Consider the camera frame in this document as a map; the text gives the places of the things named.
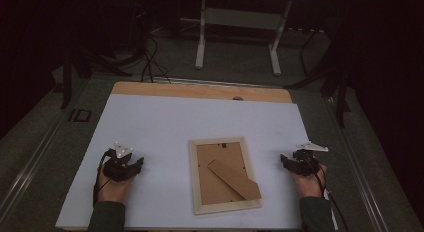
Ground black floor cables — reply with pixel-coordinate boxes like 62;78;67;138
139;33;172;84

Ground white table mat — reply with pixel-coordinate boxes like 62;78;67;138
54;93;340;231

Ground person's right hand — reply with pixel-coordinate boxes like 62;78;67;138
290;164;328;199

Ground black rectangular floor plate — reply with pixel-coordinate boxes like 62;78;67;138
67;108;93;123

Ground wooden picture frame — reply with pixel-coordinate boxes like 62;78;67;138
188;136;263;216

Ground black metal stand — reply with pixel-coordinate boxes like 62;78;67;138
59;44;133;110
284;25;352;128

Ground white metal desk frame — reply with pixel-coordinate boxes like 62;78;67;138
194;0;295;77

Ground person's left hand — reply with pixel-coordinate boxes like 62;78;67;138
96;165;135;204

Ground metal floor rail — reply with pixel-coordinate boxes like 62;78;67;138
151;76;285;90
324;94;392;232
0;114;68;224

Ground left hand-held gripper black cable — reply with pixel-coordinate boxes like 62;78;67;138
92;148;116;207

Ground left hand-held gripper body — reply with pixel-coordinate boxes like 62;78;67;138
101;141;135;183

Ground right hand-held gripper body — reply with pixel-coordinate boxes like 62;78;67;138
289;141;330;177

